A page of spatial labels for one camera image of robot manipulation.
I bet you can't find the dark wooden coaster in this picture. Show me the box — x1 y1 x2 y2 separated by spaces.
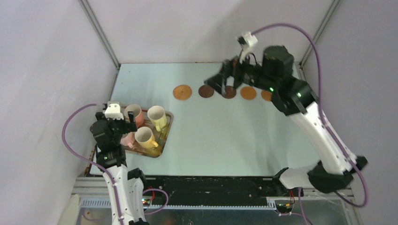
198 85 214 98
222 86 237 99

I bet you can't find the metal tray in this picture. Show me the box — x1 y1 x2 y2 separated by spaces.
122 106 174 158

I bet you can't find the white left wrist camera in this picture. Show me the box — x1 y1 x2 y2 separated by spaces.
103 101 124 120

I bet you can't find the yellow cup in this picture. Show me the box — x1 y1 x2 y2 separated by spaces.
135 127 159 149

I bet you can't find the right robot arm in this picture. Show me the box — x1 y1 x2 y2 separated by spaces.
204 45 367 196

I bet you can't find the light wooden coaster front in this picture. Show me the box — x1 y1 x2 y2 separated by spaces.
261 90 272 102

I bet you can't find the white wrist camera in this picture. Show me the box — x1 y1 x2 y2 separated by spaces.
237 32 258 63
103 101 124 120

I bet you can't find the pink cup rear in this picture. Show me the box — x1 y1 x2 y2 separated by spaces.
123 104 145 127

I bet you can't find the pink cup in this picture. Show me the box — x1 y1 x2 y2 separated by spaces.
123 104 145 127
120 132 136 149

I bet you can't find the pink cup front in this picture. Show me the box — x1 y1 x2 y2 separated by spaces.
120 132 136 149

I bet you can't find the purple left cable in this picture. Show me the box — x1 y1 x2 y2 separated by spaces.
61 104 125 225

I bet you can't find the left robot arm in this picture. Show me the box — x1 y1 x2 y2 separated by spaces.
90 112 148 225

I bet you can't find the purple wire loop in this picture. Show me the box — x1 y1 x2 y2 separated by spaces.
133 186 168 217

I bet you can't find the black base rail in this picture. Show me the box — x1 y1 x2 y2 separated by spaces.
144 176 304 207

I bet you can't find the light wooden coaster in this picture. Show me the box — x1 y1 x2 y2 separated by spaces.
240 86 257 100
261 90 272 102

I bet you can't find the light yellow-green cup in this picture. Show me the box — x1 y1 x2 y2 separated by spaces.
147 105 167 132

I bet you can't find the woven rattan coaster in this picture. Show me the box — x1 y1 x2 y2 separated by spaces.
173 84 192 101

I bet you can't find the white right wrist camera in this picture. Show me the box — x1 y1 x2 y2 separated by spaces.
237 32 258 63

